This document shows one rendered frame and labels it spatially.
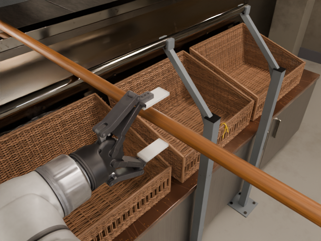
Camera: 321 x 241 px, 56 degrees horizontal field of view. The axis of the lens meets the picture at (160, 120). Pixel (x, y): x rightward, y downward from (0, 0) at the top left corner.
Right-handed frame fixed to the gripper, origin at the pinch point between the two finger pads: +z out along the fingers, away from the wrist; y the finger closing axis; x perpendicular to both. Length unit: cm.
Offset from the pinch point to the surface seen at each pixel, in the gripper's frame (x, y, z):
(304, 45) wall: -67, 105, 306
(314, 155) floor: 8, 119, 157
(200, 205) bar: -8, 70, 33
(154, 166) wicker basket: -27, 53, 24
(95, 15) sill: -67, 2, 33
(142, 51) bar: -29.8, 2.3, 23.1
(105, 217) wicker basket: -18.2, 46.0, -6.7
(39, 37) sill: -67, 4, 9
